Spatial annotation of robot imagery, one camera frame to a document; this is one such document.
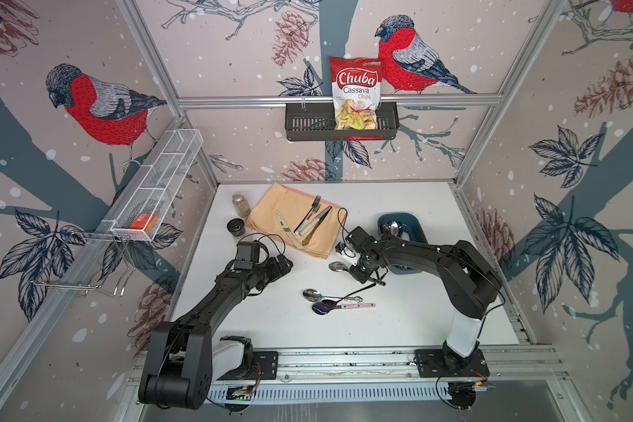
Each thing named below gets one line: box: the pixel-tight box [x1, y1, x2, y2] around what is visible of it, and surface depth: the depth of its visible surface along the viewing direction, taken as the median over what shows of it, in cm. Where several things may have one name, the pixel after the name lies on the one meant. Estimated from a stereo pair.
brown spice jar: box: [232, 191, 252, 219], surface depth 106 cm
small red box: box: [130, 212, 158, 230], surface depth 68 cm
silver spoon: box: [302, 288, 364, 303], surface depth 87 cm
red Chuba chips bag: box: [328, 56, 384, 131], surface depth 85 cm
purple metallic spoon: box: [319, 282, 377, 313], surface depth 85 cm
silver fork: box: [293, 194, 322, 235], surface depth 113 cm
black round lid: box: [226, 218, 246, 237], surface depth 94 cm
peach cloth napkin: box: [246, 181, 344, 260], surface depth 109 cm
